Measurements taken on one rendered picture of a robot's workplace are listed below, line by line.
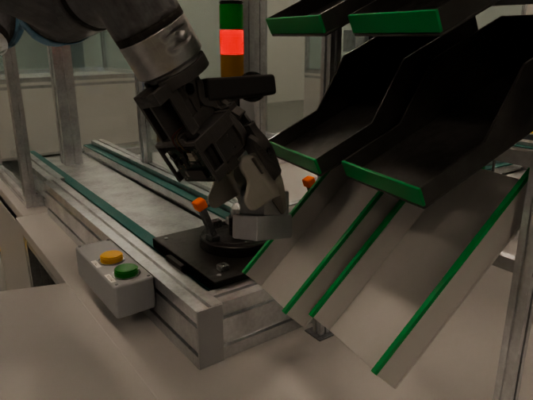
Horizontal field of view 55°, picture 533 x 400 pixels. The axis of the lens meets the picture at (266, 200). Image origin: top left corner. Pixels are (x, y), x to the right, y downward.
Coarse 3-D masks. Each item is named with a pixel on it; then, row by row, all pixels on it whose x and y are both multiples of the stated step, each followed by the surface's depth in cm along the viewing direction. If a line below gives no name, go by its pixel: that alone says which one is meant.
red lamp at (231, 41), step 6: (222, 30) 106; (228, 30) 106; (234, 30) 106; (240, 30) 106; (222, 36) 107; (228, 36) 106; (234, 36) 106; (240, 36) 107; (222, 42) 107; (228, 42) 106; (234, 42) 106; (240, 42) 107; (222, 48) 107; (228, 48) 107; (234, 48) 107; (240, 48) 107; (222, 54) 108; (228, 54) 107; (234, 54) 107; (240, 54) 108
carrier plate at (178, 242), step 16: (160, 240) 99; (176, 240) 99; (192, 240) 99; (176, 256) 93; (192, 256) 92; (208, 256) 92; (192, 272) 89; (208, 272) 86; (224, 272) 86; (240, 272) 86
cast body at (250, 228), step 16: (240, 192) 64; (288, 192) 64; (240, 208) 64; (272, 208) 62; (288, 208) 65; (240, 224) 62; (256, 224) 61; (272, 224) 62; (288, 224) 65; (256, 240) 61
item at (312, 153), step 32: (352, 64) 74; (384, 64) 76; (416, 64) 63; (352, 96) 75; (384, 96) 63; (288, 128) 72; (320, 128) 73; (352, 128) 69; (384, 128) 64; (288, 160) 68; (320, 160) 61
